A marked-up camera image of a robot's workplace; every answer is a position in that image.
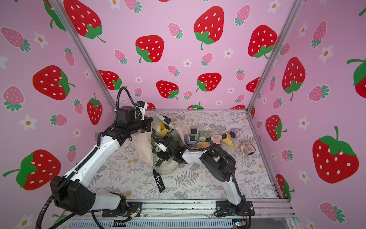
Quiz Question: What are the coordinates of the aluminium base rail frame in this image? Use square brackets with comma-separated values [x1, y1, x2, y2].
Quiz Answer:
[60, 199, 301, 229]

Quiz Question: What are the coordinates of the grey green pencil sharpener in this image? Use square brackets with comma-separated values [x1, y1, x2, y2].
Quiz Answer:
[198, 130, 212, 144]

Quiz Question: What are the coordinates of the blue grey pencil sharpener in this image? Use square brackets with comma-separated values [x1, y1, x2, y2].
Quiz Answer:
[185, 135, 197, 146]

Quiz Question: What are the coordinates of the yellow pencil sharpener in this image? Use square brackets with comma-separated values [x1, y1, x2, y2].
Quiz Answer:
[221, 132, 236, 149]
[157, 124, 170, 136]

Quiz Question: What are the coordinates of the mint green pencil sharpener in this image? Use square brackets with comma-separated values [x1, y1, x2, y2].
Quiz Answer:
[190, 127, 199, 138]

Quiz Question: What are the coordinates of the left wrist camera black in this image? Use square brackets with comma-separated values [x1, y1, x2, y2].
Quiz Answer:
[116, 106, 147, 126]

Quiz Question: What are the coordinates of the cream canvas tote bag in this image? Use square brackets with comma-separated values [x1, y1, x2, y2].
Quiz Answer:
[132, 114, 185, 193]

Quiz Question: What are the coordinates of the purple pencil sharpener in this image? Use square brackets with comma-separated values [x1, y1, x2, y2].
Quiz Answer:
[229, 128, 242, 139]

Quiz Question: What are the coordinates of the pink pencil sharpener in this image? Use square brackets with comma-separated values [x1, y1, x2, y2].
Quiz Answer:
[239, 141, 256, 156]
[212, 135, 223, 145]

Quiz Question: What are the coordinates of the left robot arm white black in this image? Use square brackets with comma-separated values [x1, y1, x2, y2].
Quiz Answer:
[35, 117, 153, 229]

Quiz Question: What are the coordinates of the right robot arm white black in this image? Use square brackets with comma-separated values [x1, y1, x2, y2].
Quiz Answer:
[152, 135, 252, 218]

